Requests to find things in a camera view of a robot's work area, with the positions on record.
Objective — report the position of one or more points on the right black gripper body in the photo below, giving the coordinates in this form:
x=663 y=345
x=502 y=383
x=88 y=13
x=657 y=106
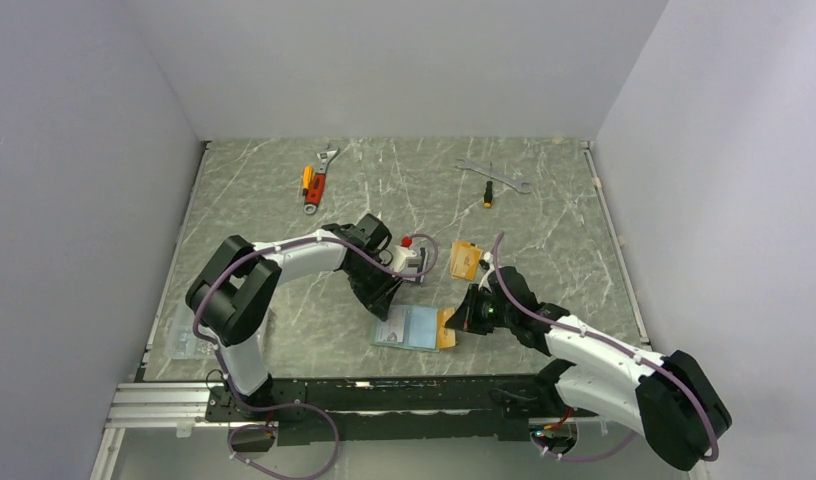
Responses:
x=480 y=314

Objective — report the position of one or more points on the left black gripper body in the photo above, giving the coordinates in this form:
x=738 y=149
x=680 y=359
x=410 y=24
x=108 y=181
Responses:
x=373 y=282

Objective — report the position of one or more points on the single silver VIP card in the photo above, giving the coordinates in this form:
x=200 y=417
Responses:
x=391 y=331

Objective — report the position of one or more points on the green card holder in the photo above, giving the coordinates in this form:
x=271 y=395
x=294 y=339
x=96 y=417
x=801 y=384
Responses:
x=421 y=329

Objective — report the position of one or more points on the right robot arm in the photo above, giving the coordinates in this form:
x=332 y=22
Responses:
x=666 y=399

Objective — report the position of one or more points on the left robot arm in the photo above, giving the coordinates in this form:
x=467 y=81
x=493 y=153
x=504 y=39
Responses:
x=231 y=296

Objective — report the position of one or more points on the silver VIP card stack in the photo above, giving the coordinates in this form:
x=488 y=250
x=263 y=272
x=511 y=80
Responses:
x=418 y=273

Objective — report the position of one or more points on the orange card stack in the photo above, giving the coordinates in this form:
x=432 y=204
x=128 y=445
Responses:
x=464 y=260

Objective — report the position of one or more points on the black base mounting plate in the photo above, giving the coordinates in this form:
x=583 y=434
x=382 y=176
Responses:
x=504 y=407

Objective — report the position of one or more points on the red adjustable wrench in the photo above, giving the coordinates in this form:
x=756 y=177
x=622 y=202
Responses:
x=316 y=189

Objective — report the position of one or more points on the black yellow small screwdriver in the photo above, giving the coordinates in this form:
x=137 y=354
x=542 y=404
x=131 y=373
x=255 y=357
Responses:
x=488 y=194

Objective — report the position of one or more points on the silver open-end spanner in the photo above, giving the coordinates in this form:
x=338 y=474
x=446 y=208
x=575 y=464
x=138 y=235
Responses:
x=518 y=184

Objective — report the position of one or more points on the clear plastic bag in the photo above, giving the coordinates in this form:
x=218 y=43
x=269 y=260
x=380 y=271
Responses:
x=183 y=344

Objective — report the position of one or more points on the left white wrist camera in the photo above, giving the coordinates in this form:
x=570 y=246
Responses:
x=408 y=258

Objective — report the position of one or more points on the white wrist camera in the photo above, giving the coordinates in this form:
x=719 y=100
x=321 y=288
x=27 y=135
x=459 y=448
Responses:
x=487 y=261
x=408 y=258

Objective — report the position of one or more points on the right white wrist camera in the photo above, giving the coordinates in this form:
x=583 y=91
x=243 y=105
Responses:
x=487 y=261

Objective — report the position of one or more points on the yellow handled screwdriver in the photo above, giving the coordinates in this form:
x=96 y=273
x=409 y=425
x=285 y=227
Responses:
x=307 y=176

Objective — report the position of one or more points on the aluminium rail frame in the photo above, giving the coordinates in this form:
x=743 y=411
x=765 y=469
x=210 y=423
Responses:
x=181 y=406

